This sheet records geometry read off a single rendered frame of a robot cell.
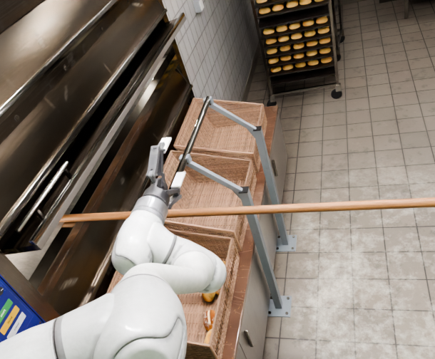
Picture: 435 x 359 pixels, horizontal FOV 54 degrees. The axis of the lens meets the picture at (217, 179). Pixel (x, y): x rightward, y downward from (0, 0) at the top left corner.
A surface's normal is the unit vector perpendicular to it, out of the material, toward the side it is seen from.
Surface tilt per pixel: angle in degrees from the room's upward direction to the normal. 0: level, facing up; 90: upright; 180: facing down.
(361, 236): 0
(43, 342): 4
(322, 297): 0
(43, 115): 70
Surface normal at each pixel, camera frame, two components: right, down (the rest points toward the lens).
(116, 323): -0.33, -0.82
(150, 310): 0.28, -0.92
